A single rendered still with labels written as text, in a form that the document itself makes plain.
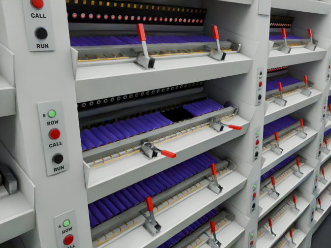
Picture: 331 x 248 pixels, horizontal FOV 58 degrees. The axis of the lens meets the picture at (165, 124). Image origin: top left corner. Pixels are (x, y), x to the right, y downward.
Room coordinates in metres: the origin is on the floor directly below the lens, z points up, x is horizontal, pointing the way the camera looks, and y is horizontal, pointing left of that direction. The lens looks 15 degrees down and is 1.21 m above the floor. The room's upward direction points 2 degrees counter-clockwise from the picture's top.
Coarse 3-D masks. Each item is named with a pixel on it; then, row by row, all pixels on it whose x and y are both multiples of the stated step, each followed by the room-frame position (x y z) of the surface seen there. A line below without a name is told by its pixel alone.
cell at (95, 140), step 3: (87, 129) 0.66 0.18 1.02; (84, 132) 0.65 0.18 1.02; (87, 132) 0.64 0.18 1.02; (90, 132) 0.65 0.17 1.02; (84, 135) 0.64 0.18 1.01; (87, 135) 0.64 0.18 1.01; (90, 135) 0.64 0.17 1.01; (93, 135) 0.64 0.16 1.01; (90, 138) 0.63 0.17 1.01; (93, 138) 0.63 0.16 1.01; (96, 138) 0.63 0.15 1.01; (93, 141) 0.62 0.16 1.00; (96, 141) 0.62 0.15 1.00; (99, 141) 0.62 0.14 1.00; (96, 144) 0.61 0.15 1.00; (99, 144) 0.61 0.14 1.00; (96, 147) 0.61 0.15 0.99
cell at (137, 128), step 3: (126, 120) 0.74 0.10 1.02; (129, 120) 0.74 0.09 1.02; (129, 123) 0.73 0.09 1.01; (132, 123) 0.73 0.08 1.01; (132, 126) 0.72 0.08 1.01; (135, 126) 0.72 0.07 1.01; (138, 126) 0.72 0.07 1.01; (135, 129) 0.71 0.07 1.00; (138, 129) 0.71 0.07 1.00; (141, 129) 0.71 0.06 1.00; (138, 132) 0.70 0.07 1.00; (141, 132) 0.70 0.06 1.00
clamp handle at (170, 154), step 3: (153, 144) 0.63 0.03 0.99; (150, 147) 0.63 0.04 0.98; (153, 147) 0.64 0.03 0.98; (153, 150) 0.63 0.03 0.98; (156, 150) 0.62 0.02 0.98; (159, 150) 0.62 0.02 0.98; (162, 150) 0.62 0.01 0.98; (165, 150) 0.61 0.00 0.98; (162, 153) 0.61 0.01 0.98; (165, 153) 0.60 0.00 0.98; (168, 153) 0.60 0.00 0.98; (171, 153) 0.59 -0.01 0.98; (174, 153) 0.59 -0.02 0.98; (168, 156) 0.59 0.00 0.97; (171, 156) 0.59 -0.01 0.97; (174, 156) 0.59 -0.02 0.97
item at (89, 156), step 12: (228, 108) 0.94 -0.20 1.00; (192, 120) 0.80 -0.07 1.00; (204, 120) 0.83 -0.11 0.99; (156, 132) 0.70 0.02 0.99; (168, 132) 0.73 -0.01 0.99; (108, 144) 0.61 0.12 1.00; (120, 144) 0.62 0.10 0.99; (132, 144) 0.64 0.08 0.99; (156, 144) 0.68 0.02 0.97; (84, 156) 0.55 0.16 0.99; (96, 156) 0.57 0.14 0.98; (120, 156) 0.60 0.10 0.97
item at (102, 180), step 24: (168, 96) 0.90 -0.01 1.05; (216, 96) 1.02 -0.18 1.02; (240, 120) 0.93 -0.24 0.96; (168, 144) 0.70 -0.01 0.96; (192, 144) 0.73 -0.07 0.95; (216, 144) 0.82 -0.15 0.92; (96, 168) 0.56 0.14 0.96; (120, 168) 0.58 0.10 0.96; (144, 168) 0.61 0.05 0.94; (96, 192) 0.52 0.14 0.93
